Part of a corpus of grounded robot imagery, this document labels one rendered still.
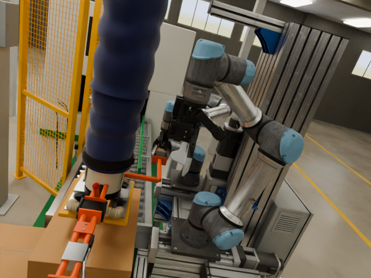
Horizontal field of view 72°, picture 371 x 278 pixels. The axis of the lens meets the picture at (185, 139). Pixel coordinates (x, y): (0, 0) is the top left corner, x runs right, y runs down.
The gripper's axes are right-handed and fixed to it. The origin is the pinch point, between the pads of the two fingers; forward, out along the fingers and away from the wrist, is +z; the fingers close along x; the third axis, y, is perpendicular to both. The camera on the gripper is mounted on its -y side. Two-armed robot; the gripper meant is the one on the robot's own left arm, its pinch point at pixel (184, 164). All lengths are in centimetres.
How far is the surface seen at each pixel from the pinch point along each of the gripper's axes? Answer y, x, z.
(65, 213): 39, -22, 45
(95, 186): 26.5, -12.2, 21.9
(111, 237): 18, -26, 58
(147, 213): 0, -90, 93
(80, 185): 38, -39, 42
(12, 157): 167, -224, 152
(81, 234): 26.9, -2.1, 35.3
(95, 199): 26.6, -17.5, 32.0
